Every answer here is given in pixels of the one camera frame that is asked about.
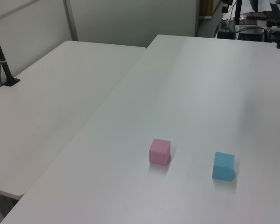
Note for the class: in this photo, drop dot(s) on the wooden panel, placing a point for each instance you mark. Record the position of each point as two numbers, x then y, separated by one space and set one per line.
208 7

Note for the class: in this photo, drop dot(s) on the white side table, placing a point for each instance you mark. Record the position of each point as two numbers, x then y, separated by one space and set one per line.
49 93

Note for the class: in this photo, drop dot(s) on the grey partition frame post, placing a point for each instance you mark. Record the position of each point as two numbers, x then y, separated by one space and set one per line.
71 21

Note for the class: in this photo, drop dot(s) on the dark grey partition post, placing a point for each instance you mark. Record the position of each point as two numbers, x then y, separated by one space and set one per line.
198 18

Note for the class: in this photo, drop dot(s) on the white paper sheet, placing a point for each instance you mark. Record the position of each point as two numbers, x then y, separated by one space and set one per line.
259 5

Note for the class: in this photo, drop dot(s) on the black camera stand pole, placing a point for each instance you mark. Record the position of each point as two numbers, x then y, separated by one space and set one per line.
4 67

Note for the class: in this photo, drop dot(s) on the pink foam cube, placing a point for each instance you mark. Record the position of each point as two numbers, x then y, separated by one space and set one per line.
158 151

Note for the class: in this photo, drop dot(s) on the blue foam cube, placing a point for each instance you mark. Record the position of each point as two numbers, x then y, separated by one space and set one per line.
222 166

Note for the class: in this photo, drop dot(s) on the black vertical stand pole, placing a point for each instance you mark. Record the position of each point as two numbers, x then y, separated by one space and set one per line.
237 11

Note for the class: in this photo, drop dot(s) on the black electronics box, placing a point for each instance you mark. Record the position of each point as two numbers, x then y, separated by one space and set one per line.
250 36

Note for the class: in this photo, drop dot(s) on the small black device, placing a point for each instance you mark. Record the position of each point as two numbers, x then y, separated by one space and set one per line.
226 34

